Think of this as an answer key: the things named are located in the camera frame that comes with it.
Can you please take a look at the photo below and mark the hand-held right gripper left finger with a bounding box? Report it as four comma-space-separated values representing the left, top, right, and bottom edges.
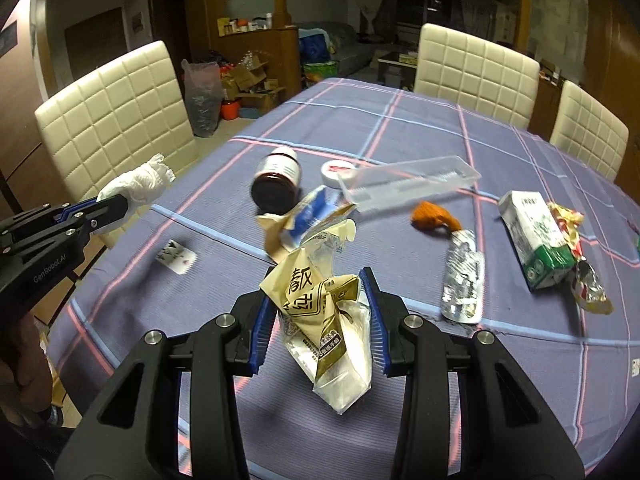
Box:
52, 292, 278, 480

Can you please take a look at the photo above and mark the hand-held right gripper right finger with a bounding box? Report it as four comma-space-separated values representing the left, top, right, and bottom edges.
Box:
359, 266, 586, 480

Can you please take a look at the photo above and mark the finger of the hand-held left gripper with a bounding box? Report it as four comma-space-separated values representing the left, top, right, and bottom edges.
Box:
0, 204, 132, 263
0, 194, 129, 241

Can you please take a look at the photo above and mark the white tissue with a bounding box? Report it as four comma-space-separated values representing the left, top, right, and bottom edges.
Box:
97, 154, 176, 208

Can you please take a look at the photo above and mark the beige snack wrapper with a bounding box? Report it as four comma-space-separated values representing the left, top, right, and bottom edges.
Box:
258, 214, 374, 415

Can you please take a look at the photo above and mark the clear plastic tray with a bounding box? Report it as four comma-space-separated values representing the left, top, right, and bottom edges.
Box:
336, 155, 482, 213

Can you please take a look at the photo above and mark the red gold checkered wrapper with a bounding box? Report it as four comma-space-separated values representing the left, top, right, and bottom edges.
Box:
546, 201, 615, 316

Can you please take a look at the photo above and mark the person's left hand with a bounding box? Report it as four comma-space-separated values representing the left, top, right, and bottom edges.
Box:
0, 312, 54, 415

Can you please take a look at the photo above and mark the small white printed sachet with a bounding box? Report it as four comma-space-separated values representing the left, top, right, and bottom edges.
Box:
155, 240, 197, 275

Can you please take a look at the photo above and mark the cream quilted chair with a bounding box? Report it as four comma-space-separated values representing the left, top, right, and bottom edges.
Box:
414, 22, 541, 131
34, 40, 198, 248
549, 80, 630, 181

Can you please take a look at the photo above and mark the silver blister pack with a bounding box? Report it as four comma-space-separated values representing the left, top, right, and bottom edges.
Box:
440, 229, 486, 324

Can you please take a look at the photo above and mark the orange crumpled scrap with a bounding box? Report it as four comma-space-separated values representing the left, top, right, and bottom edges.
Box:
411, 201, 461, 234

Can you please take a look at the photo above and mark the blue white torn wrapper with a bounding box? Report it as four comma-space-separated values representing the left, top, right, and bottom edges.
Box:
292, 186, 357, 246

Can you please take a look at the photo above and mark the brown medicine bottle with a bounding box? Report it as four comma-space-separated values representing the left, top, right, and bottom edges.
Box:
250, 146, 302, 215

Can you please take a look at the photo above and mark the translucent plastic bag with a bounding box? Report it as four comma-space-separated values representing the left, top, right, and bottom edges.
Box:
181, 59, 224, 138

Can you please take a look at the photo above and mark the white jar lid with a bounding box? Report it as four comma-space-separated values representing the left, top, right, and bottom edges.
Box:
320, 160, 359, 189

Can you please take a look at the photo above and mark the wooden door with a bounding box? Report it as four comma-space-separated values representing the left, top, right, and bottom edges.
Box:
64, 7, 127, 70

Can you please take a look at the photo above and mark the green white carton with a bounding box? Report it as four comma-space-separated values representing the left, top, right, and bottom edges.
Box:
497, 190, 577, 292

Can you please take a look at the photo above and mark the pile of cardboard boxes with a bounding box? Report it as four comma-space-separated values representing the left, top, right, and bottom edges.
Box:
220, 57, 287, 113

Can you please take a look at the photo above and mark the plaid purple tablecloth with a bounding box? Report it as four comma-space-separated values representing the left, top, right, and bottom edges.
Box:
47, 77, 640, 480

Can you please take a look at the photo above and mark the group of small bottles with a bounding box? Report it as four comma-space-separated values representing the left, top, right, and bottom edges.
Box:
217, 14, 274, 37

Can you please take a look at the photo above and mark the wooden partition cabinet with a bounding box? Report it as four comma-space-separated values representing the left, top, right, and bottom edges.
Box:
202, 0, 301, 106

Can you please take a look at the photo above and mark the green shopping bag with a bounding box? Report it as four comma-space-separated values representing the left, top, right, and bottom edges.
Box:
304, 60, 339, 84

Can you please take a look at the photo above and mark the low coffee table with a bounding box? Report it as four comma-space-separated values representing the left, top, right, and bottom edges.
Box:
377, 50, 419, 86

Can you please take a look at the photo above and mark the blue cooler bag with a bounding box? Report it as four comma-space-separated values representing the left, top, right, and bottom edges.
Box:
299, 32, 331, 64

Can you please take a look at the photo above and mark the grey sofa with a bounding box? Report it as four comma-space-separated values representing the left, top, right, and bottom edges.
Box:
299, 21, 382, 79

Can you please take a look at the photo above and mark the white curtain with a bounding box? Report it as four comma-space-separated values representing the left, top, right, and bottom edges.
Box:
357, 0, 387, 36

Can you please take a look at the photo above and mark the wooden pillar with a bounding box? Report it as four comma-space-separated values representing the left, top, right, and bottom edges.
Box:
517, 0, 532, 51

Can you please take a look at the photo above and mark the wooden wardrobe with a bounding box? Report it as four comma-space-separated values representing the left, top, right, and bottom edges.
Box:
582, 0, 640, 191

